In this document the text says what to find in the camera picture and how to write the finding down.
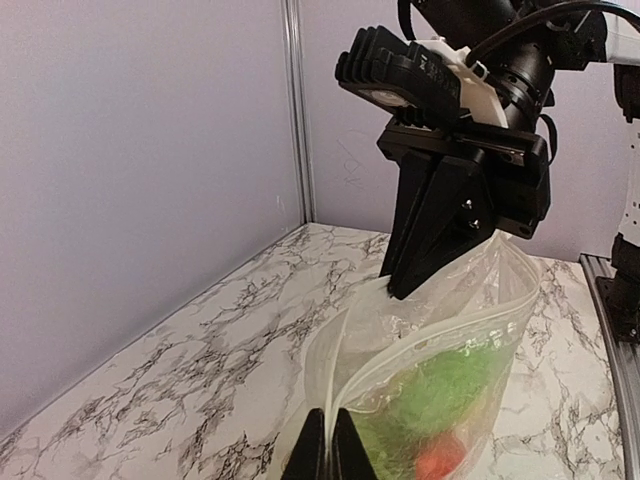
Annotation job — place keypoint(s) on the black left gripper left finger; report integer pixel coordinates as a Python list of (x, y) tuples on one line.
[(308, 459)]

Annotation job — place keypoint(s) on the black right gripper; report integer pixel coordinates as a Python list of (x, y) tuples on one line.
[(500, 165)]

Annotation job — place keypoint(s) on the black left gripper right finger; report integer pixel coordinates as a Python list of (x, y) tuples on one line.
[(348, 458)]

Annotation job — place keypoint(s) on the clear polka dot zip bag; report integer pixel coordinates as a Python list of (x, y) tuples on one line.
[(485, 297)]

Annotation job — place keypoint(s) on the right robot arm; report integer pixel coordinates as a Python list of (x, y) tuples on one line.
[(554, 36)]

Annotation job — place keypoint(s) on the fake red pepper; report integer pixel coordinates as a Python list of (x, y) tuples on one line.
[(440, 457)]

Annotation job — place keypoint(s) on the fake green lettuce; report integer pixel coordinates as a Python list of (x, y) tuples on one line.
[(456, 391)]

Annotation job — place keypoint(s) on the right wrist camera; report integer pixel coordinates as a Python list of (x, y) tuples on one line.
[(424, 83)]

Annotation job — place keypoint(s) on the right aluminium frame post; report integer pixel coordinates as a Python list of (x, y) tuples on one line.
[(299, 121)]

